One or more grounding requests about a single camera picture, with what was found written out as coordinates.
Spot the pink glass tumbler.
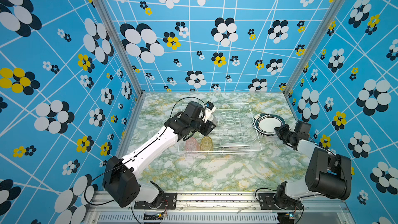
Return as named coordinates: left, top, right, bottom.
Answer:
left=185, top=138, right=200, bottom=152

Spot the yellow glass tumbler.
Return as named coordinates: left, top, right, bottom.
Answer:
left=200, top=136, right=214, bottom=151

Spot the white plate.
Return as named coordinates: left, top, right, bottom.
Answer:
left=253, top=113, right=286, bottom=136
left=219, top=142, right=251, bottom=149

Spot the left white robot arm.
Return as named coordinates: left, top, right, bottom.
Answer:
left=102, top=101, right=216, bottom=208

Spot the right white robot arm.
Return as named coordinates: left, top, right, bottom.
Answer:
left=274, top=121, right=351, bottom=208

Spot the green circuit board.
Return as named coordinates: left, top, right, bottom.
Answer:
left=143, top=213, right=164, bottom=221

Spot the white wire dish rack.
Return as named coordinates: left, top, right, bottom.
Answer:
left=178, top=103, right=262, bottom=155

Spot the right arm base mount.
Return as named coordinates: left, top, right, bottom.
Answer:
left=257, top=193, right=279, bottom=210

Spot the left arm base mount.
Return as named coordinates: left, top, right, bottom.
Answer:
left=134, top=192, right=177, bottom=210

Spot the aluminium front rail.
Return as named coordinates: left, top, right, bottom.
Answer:
left=84, top=191, right=354, bottom=224

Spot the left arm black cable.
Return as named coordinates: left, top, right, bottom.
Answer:
left=83, top=167, right=116, bottom=206

